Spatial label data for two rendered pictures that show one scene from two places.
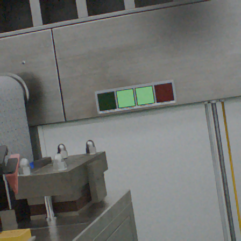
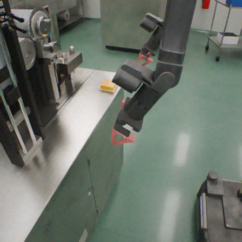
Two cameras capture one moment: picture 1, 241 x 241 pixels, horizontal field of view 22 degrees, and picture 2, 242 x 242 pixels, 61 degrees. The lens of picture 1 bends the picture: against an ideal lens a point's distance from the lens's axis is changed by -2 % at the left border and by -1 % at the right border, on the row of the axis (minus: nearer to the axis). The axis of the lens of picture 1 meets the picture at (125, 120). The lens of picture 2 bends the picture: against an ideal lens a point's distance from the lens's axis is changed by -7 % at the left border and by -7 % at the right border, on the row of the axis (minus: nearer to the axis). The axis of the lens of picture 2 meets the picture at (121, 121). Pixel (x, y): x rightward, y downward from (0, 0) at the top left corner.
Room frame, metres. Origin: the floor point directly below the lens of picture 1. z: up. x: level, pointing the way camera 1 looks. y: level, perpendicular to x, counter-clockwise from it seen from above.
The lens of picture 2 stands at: (1.30, 1.27, 1.50)
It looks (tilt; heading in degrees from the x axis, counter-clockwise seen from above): 40 degrees down; 276
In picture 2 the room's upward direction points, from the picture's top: straight up
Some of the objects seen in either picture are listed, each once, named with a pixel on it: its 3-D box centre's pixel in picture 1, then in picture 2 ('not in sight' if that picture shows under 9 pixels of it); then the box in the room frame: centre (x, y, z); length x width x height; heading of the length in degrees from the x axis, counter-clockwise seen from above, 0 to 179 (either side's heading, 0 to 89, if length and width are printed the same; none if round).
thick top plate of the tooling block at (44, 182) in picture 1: (64, 172); (44, 59); (1.85, 0.20, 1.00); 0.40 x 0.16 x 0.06; 167
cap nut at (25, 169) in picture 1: (25, 166); (64, 56); (1.69, 0.29, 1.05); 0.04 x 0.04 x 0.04
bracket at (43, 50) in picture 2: not in sight; (51, 73); (1.70, 0.45, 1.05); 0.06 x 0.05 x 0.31; 167
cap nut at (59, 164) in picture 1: (58, 161); (72, 49); (1.68, 0.19, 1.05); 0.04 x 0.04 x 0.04
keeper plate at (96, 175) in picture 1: (97, 180); not in sight; (1.84, 0.11, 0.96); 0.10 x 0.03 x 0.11; 167
